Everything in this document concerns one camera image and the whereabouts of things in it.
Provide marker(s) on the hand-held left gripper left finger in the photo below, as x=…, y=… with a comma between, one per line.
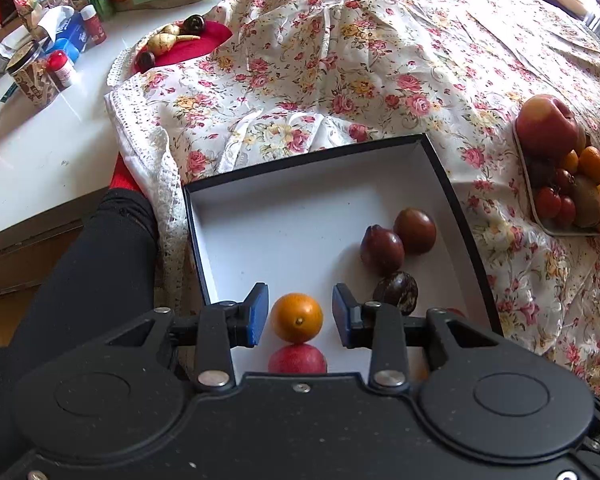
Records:
x=256, y=317

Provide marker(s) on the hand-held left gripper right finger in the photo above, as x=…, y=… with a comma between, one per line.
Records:
x=343, y=317

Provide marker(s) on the orange tangerine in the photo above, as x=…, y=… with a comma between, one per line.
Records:
x=297, y=317

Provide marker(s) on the dark wrinkled passion fruit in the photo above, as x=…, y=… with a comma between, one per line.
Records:
x=396, y=292

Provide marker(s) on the pink-red round fruit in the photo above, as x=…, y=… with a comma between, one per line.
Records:
x=297, y=361

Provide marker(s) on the dark red plum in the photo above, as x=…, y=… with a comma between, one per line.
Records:
x=382, y=250

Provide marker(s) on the white box with black rim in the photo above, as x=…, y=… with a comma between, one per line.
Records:
x=280, y=220

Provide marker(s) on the brown tomato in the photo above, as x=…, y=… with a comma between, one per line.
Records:
x=415, y=230

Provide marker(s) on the black pants leg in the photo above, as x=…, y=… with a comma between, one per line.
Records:
x=80, y=285

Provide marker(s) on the white rectangular tray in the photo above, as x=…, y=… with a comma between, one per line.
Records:
x=550, y=227

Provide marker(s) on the red tomato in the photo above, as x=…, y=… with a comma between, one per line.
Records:
x=547, y=202
x=563, y=181
x=566, y=211

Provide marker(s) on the dark purple plum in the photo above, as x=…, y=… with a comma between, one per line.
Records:
x=540, y=171

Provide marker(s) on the floral tablecloth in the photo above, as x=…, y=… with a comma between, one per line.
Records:
x=330, y=60

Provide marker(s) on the brown kiwi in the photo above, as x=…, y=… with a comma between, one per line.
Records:
x=587, y=200
x=582, y=142

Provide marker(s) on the small orange kumquat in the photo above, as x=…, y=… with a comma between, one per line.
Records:
x=570, y=162

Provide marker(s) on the red plate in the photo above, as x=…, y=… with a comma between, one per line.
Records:
x=200, y=45

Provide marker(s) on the red apple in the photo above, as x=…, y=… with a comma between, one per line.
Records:
x=545, y=125

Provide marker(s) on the dark round fruit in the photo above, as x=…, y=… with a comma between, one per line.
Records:
x=146, y=59

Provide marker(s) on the white lace doily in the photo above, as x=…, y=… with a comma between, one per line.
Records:
x=117, y=67

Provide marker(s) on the beige gourd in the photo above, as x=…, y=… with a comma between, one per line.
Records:
x=168, y=30
x=166, y=44

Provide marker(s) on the small tangerine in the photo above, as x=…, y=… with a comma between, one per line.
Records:
x=592, y=164

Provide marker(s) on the dark mangosteen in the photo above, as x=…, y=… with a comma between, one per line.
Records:
x=194, y=23

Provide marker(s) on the patterned tin can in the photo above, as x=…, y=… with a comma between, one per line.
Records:
x=30, y=80

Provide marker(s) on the blue tissue pack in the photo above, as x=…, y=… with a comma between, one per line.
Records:
x=72, y=35

